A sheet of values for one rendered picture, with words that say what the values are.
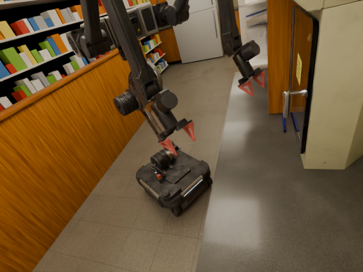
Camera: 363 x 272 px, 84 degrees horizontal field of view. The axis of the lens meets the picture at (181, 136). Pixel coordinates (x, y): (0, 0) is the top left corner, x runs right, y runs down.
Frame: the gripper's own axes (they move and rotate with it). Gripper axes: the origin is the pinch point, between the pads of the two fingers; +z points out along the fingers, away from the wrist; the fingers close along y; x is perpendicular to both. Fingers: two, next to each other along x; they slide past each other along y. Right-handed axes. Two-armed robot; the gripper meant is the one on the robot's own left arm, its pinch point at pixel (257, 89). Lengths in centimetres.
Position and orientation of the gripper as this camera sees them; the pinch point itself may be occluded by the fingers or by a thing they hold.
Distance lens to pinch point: 107.9
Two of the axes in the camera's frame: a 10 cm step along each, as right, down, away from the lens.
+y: 7.3, -5.3, 4.4
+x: -4.3, 1.4, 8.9
